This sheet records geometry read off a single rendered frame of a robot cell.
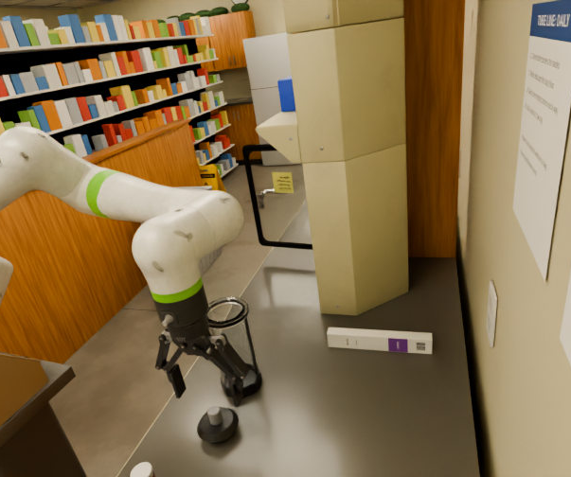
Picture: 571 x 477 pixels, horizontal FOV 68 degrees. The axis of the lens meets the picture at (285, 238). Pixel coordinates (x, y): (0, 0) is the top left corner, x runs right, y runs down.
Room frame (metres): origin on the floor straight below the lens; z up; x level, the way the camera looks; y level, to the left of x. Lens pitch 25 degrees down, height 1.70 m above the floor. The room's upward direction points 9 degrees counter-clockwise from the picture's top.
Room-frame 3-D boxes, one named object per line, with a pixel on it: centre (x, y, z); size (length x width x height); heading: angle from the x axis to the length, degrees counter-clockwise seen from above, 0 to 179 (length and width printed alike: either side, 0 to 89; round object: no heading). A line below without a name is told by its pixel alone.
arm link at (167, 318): (0.67, 0.21, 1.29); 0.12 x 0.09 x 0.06; 160
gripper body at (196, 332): (0.67, 0.21, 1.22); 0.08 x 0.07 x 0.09; 70
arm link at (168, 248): (0.68, 0.20, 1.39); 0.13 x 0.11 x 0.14; 141
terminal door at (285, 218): (1.43, -0.03, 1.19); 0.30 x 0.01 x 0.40; 62
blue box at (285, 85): (1.32, -0.11, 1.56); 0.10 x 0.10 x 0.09; 69
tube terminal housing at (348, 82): (1.17, -0.25, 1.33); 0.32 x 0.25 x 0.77; 159
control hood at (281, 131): (1.23, -0.08, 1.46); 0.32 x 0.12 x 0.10; 159
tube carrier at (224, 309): (0.82, 0.16, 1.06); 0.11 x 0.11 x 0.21
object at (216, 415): (0.68, 0.21, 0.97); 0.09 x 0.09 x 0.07
